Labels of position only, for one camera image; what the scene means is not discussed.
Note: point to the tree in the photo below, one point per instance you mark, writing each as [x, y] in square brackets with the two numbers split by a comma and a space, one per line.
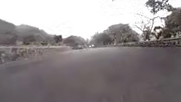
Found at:
[74, 41]

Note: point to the grey asphalt road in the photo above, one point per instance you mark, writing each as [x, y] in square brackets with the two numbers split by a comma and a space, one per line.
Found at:
[92, 83]

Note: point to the low stone wall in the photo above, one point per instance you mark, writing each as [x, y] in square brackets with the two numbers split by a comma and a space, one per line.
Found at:
[171, 42]

